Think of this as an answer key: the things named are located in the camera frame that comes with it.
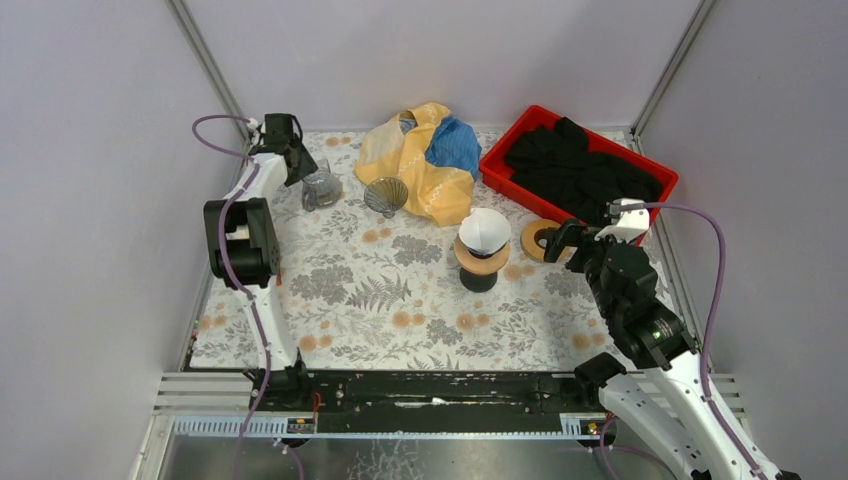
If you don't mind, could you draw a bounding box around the clear glass pitcher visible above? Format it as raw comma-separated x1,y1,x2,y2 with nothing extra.
301,159,343,212

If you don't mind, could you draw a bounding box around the wooden ring holder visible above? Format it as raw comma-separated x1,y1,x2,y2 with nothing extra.
520,219,560,263
453,236,511,276

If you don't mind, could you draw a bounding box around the dark glass carafe red rim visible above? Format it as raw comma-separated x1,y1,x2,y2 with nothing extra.
459,268,498,293

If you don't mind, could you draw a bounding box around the white paper coffee filter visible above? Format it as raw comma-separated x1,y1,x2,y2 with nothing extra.
458,208,512,253

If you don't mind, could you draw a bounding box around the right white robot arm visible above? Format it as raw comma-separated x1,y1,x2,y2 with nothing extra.
538,220,798,479

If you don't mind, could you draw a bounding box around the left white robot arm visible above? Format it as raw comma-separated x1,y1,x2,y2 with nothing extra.
203,113,317,411

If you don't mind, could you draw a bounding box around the clear grey glass dripper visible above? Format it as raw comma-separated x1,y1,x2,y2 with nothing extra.
363,177,409,219

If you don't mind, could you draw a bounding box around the black cloth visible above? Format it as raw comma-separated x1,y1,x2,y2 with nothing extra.
504,117,663,225

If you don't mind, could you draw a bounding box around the red plastic bin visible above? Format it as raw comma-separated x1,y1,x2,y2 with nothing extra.
480,105,679,222

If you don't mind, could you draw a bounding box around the floral table mat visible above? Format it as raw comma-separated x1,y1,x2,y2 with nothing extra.
190,129,692,372

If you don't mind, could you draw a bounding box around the blue cloth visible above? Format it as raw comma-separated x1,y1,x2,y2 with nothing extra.
425,115,482,181

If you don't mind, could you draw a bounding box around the yellow cloth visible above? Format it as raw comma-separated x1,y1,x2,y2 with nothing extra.
354,102,476,227

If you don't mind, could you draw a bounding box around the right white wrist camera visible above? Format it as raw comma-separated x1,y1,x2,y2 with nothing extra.
594,198,650,244

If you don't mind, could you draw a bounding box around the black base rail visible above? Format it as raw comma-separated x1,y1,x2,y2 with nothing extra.
247,370,607,436

